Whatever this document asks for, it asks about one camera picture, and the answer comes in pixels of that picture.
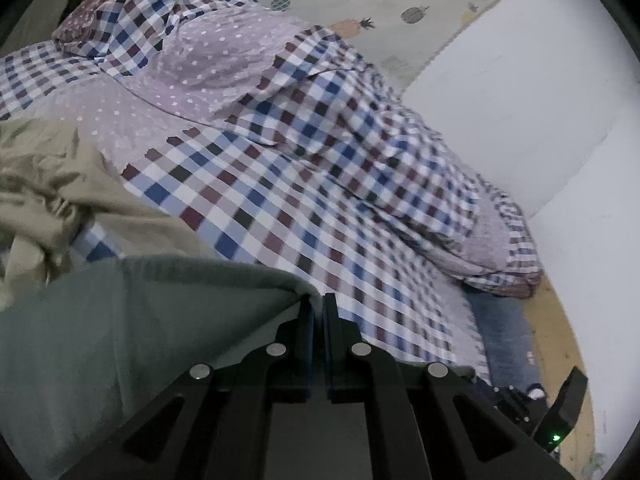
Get wooden bed frame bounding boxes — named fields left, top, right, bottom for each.
left=523, top=275, right=596, bottom=479

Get checkered bed sheet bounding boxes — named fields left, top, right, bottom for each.
left=1, top=40, right=489, bottom=377

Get grey-green garment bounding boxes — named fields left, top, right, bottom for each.
left=1, top=256, right=321, bottom=479

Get blue denim jeans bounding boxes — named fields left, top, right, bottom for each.
left=464, top=287, right=541, bottom=392

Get checkered purple duvet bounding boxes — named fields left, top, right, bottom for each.
left=53, top=0, right=542, bottom=298

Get beige crumpled garment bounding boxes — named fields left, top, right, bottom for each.
left=1, top=119, right=213, bottom=308

